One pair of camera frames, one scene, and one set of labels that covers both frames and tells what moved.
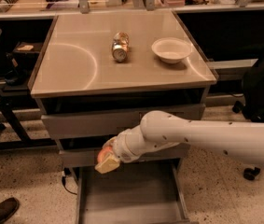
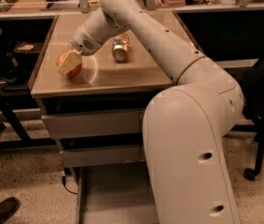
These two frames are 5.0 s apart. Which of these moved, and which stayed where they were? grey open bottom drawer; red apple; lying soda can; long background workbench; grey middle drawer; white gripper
Moved: white gripper; red apple
Stayed: lying soda can; grey open bottom drawer; long background workbench; grey middle drawer
